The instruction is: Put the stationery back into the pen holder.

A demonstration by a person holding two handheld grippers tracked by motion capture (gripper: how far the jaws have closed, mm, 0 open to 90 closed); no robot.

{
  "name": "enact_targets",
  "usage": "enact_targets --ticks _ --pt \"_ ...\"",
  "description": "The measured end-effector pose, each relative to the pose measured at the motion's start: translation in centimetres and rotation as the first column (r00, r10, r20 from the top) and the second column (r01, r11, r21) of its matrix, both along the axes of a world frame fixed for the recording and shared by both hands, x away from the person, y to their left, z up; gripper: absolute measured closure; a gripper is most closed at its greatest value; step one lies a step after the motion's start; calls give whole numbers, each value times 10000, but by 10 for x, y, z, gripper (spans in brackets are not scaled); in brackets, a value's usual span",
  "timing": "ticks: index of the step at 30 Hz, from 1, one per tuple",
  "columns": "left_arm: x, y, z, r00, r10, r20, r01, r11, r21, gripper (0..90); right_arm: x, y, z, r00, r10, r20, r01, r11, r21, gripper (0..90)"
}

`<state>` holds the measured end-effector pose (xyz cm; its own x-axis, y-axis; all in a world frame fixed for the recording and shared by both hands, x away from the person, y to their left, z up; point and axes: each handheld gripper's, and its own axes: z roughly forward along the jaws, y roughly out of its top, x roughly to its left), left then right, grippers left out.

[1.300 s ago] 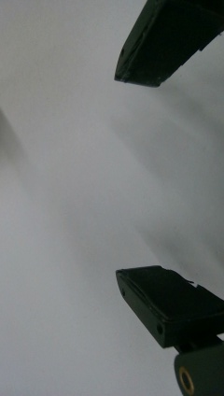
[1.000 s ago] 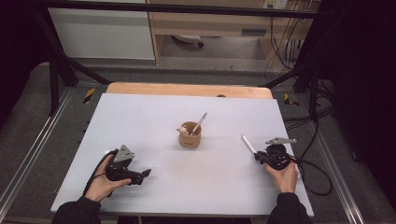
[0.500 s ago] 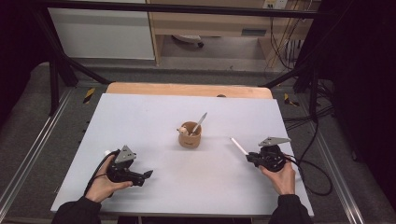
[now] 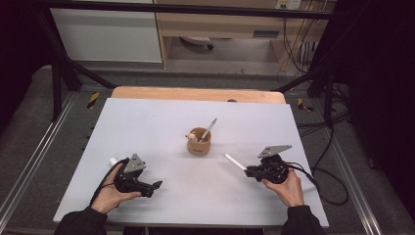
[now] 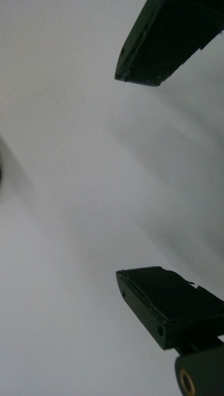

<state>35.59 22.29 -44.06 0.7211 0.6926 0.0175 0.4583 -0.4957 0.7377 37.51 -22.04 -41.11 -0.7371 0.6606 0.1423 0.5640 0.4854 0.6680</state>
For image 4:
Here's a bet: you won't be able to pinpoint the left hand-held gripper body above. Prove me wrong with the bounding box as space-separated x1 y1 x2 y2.
114 153 155 198

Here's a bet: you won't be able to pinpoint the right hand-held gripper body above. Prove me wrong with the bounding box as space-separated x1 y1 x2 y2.
257 144 293 184

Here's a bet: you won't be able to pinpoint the white pen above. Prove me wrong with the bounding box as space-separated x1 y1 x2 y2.
223 153 248 171

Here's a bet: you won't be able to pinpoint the brown pen holder cup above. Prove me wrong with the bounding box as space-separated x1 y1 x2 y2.
185 126 212 156

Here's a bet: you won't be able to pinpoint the person's left hand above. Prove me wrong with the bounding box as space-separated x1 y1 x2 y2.
91 163 142 214

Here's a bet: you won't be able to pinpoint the person's right hand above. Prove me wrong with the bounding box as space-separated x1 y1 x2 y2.
261 169 305 209

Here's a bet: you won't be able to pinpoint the white table board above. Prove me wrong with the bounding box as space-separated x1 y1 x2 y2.
53 97 330 228

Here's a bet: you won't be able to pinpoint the yellow black tape strip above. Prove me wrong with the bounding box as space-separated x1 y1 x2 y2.
86 91 101 111
297 97 315 113

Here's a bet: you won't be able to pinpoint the wooden table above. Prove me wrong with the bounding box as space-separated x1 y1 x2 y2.
111 85 288 105

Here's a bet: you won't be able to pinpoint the office chair base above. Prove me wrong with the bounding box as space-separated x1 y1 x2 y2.
179 36 215 51

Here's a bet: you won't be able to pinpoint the black curtain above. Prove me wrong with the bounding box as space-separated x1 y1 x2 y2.
0 0 55 131
312 0 415 223

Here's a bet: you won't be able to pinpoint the white cabinet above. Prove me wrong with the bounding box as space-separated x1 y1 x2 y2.
50 8 163 64

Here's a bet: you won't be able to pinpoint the wooden desk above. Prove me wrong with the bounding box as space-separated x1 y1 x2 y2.
153 0 337 71

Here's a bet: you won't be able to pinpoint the white power strip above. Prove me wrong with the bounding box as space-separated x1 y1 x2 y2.
275 0 302 11

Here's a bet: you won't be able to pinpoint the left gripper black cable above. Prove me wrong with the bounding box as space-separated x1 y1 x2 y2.
89 158 130 207

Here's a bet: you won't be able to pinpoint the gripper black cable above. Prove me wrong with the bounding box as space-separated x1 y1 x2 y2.
89 158 130 207
283 162 349 207

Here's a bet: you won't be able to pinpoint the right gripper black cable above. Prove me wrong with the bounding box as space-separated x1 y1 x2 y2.
283 162 349 207

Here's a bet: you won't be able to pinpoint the black floor cables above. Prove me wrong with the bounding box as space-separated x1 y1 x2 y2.
295 82 351 138

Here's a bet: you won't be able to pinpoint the aluminium floor rail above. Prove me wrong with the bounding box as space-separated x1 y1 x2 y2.
326 130 383 235
0 92 79 223

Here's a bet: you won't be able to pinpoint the hanging cables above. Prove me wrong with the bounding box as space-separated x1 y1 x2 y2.
282 16 319 74

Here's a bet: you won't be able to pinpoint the black metal frame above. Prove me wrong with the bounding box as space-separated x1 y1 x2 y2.
32 0 341 123

